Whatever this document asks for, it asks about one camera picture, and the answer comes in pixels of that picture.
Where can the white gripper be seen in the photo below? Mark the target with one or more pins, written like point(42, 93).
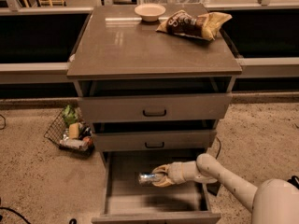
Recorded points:
point(177, 173)

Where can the silver blue redbull can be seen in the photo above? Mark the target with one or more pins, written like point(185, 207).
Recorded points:
point(149, 178)

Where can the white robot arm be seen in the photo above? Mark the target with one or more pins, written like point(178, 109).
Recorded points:
point(275, 201)

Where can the grey bottom drawer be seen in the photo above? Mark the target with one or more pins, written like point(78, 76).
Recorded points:
point(127, 202)

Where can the grey drawer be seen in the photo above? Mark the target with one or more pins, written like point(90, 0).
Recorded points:
point(127, 202)
point(154, 135)
point(155, 107)

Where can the grey middle drawer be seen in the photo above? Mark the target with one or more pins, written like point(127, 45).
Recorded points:
point(154, 135)

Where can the grey top drawer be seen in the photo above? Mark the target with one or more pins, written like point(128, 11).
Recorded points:
point(155, 107)

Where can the silver can in basket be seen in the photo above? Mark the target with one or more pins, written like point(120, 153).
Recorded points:
point(75, 144)

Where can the grey drawer cabinet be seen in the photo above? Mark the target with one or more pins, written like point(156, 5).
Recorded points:
point(121, 55)

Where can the black power adapter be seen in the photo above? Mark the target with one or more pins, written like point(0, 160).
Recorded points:
point(213, 188)

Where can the brown yellow chip bag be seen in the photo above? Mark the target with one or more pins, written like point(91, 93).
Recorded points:
point(205, 26)

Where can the white ceramic bowl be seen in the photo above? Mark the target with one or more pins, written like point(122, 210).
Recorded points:
point(150, 12)

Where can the black wire basket left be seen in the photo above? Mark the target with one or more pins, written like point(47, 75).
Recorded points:
point(58, 131)

